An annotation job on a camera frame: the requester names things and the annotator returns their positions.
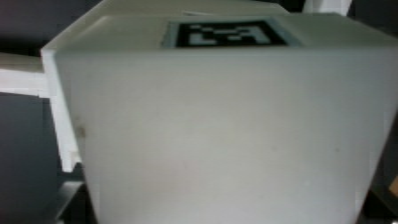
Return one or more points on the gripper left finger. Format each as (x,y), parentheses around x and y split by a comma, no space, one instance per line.
(71,209)

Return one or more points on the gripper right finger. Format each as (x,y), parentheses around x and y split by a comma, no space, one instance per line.
(378,212)

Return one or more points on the white cube block with tag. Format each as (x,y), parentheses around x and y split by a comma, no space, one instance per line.
(224,104)

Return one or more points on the white cabinet body box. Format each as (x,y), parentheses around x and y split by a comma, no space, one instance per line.
(28,79)

